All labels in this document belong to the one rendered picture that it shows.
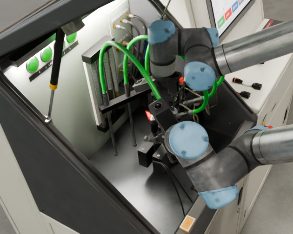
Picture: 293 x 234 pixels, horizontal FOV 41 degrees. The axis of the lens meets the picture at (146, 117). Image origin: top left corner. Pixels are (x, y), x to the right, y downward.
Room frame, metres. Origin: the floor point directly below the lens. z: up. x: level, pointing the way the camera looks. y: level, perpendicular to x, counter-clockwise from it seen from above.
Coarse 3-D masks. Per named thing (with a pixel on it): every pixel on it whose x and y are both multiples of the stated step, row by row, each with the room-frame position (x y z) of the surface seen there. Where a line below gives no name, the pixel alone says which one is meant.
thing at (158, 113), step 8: (152, 104) 0.76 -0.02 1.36; (160, 104) 0.76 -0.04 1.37; (152, 112) 0.74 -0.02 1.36; (160, 112) 0.74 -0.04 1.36; (168, 112) 0.73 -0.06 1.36; (160, 120) 0.71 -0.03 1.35; (168, 120) 0.71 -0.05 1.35; (176, 120) 0.70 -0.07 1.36; (160, 128) 0.71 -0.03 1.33; (168, 128) 0.69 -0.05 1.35
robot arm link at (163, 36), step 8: (152, 24) 0.96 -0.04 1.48; (160, 24) 0.96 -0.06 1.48; (168, 24) 0.95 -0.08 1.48; (152, 32) 0.93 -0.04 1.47; (160, 32) 0.92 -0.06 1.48; (168, 32) 0.92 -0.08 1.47; (176, 32) 0.94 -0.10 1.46; (152, 40) 0.93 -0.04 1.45; (160, 40) 0.92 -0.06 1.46; (168, 40) 0.92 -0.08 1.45; (176, 40) 0.92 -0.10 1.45; (152, 48) 0.93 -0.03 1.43; (160, 48) 0.92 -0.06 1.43; (168, 48) 0.91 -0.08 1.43; (176, 48) 0.91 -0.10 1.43; (152, 56) 0.93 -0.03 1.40; (160, 56) 0.92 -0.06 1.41; (168, 56) 0.92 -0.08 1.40; (160, 64) 0.92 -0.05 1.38; (168, 64) 0.92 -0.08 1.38
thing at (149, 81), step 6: (108, 42) 1.01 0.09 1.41; (114, 42) 0.98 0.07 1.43; (102, 48) 1.04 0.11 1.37; (120, 48) 0.95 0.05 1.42; (126, 48) 0.94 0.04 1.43; (102, 54) 1.06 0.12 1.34; (126, 54) 0.92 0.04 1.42; (132, 54) 0.92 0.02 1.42; (102, 60) 1.07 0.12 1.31; (132, 60) 0.90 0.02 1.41; (102, 66) 1.08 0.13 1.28; (138, 66) 0.88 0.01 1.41; (102, 72) 1.09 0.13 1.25; (144, 72) 0.86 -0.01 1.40; (102, 78) 1.09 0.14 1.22; (150, 78) 0.85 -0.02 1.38; (102, 84) 1.09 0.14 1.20; (150, 84) 0.83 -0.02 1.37; (102, 90) 1.09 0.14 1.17; (156, 90) 0.82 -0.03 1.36; (156, 96) 0.81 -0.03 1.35
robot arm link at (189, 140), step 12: (168, 132) 0.61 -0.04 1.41; (180, 132) 0.55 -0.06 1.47; (192, 132) 0.55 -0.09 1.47; (204, 132) 0.55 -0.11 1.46; (168, 144) 0.58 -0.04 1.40; (180, 144) 0.53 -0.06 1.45; (192, 144) 0.53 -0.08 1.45; (204, 144) 0.53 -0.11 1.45; (180, 156) 0.53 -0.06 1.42; (192, 156) 0.52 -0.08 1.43; (204, 156) 0.53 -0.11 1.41
